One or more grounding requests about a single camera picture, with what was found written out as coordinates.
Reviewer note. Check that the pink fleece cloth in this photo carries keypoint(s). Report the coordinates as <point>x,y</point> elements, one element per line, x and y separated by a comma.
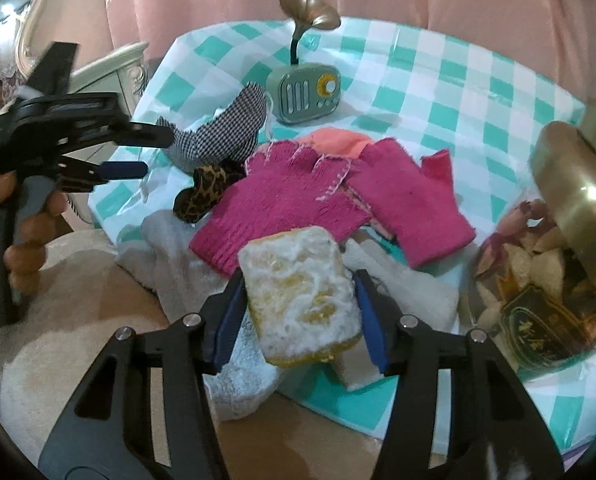
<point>336,141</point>

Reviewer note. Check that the green retro horn radio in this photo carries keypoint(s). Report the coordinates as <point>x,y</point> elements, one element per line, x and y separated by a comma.
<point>302,91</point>

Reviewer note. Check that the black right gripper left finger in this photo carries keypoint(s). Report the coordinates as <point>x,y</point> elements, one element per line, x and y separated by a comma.
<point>105,429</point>

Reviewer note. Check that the beige sofa cushion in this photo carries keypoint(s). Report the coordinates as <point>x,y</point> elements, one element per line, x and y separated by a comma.
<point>84,296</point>

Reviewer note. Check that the black white checkered cloth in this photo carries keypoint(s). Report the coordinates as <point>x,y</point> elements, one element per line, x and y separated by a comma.
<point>231,135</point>

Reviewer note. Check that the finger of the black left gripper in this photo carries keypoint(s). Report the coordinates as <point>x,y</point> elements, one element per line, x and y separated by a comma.
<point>79,176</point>
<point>148,136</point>

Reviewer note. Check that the person's left hand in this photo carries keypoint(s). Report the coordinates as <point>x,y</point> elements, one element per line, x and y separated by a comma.
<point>25,260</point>

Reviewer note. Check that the magenta knit glove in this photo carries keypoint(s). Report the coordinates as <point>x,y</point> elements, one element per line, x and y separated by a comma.
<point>287,186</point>
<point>413,201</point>

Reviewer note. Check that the yellow white sponge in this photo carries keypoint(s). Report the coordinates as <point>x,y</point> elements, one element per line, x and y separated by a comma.
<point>301,297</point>

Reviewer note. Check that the glass jar gold lid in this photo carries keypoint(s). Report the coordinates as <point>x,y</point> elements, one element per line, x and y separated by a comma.
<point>532,285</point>

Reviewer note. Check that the white terry towel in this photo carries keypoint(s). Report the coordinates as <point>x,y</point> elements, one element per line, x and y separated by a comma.
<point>161,262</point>

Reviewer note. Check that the white carved cabinet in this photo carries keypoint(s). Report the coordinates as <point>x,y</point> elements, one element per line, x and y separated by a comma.
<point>99,66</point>

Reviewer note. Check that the leopard print scrunchie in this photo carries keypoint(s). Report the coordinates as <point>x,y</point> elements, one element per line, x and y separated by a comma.
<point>209,185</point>

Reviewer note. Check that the teal white checkered tablecloth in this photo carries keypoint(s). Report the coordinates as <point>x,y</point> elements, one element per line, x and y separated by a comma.
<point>428,90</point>

